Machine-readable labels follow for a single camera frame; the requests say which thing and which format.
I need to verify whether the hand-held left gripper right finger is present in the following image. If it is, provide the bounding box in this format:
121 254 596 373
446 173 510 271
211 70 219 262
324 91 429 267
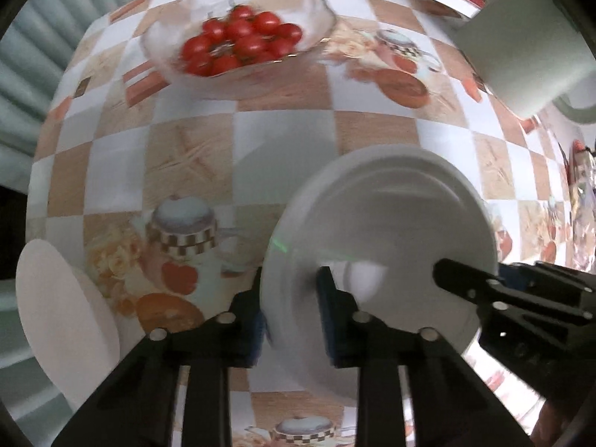
317 266 534 447

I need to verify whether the white plastic plate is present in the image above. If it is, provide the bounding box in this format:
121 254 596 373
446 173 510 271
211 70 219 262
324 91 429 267
260 145 499 403

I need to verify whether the checked printed tablecloth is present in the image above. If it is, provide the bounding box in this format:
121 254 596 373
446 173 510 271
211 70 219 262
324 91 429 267
25 0 596 447

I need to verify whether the pale green pitcher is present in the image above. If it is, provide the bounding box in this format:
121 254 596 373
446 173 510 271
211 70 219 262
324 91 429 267
454 0 596 119

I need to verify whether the bunch of cherry tomatoes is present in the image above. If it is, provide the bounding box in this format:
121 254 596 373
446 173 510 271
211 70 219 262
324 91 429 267
179 4 303 77

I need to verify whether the white foam bowl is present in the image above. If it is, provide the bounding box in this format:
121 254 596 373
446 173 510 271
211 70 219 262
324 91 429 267
15 238 121 408

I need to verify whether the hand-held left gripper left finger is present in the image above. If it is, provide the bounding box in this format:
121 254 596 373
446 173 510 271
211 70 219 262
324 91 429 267
51 265 268 447

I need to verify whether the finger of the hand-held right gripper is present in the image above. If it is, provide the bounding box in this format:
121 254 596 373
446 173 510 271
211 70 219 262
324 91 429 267
433 258 594 322
496 262 596 294

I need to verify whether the clear glass bowl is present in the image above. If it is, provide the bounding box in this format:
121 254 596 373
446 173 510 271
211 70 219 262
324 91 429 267
140 0 338 89

